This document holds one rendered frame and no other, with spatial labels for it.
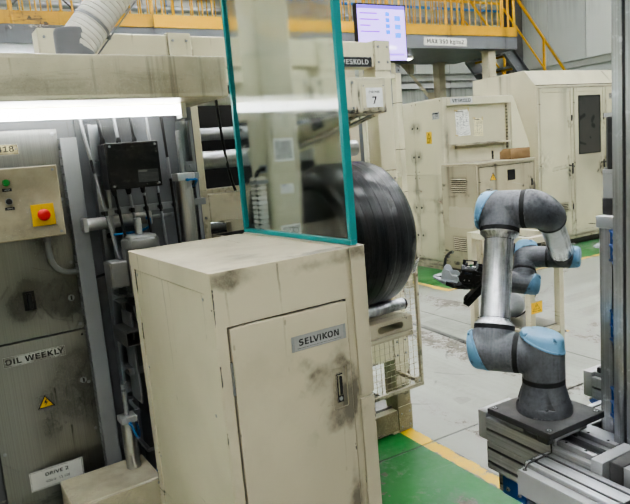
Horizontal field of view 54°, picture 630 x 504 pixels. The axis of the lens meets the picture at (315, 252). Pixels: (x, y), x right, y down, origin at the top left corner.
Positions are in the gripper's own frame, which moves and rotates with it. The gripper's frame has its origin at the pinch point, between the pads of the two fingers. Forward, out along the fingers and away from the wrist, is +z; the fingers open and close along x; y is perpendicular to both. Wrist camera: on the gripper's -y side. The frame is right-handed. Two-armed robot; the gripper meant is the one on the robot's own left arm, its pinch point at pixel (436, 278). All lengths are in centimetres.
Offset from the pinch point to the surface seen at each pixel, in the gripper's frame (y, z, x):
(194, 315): 44, 45, 94
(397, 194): 30.2, 15.8, -4.3
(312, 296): 44, 22, 82
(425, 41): -76, 91, -760
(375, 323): -12.8, 19.5, 14.8
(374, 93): 49, 35, -61
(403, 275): 4.0, 11.1, 6.7
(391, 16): 13, 91, -444
